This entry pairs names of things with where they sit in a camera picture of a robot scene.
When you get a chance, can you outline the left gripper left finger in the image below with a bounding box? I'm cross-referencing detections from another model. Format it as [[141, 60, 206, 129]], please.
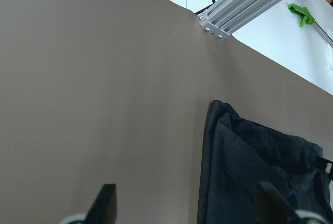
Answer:
[[85, 184, 117, 224]]

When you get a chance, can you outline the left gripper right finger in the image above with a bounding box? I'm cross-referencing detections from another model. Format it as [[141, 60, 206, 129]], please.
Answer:
[[257, 182, 300, 223]]

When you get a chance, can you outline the black graphic t-shirt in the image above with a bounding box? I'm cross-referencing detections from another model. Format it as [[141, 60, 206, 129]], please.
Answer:
[[197, 100, 332, 223]]

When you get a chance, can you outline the green plastic clip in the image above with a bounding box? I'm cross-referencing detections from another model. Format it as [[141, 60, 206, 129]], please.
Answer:
[[288, 3, 316, 27]]

